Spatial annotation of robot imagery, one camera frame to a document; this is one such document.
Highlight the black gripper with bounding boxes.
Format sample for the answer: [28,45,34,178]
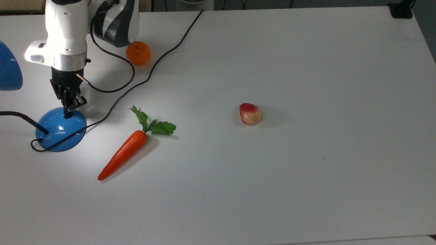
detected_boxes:
[50,67,88,119]

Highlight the blue desk lamp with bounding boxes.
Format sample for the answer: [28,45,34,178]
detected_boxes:
[0,41,87,152]

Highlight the orange toy carrot green leaves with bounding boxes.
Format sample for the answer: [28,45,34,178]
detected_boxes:
[98,105,177,181]

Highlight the orange fruit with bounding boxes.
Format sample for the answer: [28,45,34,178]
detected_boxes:
[126,41,151,66]

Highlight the wooden desk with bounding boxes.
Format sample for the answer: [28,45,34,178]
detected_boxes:
[0,0,46,13]

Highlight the red yellow toy strawberry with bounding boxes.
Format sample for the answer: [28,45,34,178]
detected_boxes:
[239,103,262,126]

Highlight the black table clamp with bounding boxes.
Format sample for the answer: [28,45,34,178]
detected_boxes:
[388,0,415,19]

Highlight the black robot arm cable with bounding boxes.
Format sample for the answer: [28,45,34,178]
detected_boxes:
[75,17,136,93]

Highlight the black lamp power cable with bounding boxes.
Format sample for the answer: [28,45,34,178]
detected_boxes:
[31,10,204,152]

